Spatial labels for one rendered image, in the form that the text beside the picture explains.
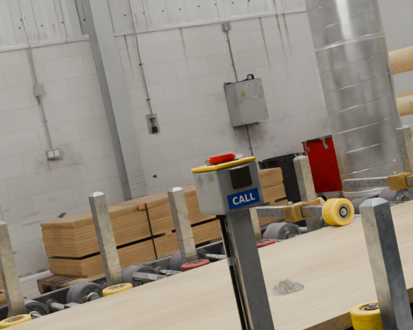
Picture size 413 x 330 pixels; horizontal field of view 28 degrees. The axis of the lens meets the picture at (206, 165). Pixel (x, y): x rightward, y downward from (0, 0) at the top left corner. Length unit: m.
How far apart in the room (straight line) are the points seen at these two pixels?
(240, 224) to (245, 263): 0.06
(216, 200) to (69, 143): 7.65
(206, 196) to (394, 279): 0.36
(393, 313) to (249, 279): 0.28
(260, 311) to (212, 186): 0.19
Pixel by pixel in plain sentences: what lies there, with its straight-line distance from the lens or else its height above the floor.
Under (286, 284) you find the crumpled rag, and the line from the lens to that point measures 1.75.
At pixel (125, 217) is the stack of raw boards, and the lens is 7.55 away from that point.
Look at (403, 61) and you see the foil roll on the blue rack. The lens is 8.86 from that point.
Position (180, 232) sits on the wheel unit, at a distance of 2.36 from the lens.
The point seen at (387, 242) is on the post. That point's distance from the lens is 1.34.
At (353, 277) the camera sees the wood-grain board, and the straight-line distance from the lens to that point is 1.76.
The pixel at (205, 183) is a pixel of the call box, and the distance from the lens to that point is 1.16.
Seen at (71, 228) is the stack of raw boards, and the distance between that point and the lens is 7.41.
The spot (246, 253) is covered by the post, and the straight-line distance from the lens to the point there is 1.18.
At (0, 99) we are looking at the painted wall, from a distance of 8.57.
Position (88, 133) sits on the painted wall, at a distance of 8.88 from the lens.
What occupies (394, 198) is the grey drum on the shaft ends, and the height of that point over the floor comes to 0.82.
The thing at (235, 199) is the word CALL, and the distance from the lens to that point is 1.15.
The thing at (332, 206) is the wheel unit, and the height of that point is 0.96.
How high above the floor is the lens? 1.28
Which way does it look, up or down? 3 degrees down
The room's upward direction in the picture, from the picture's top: 12 degrees counter-clockwise
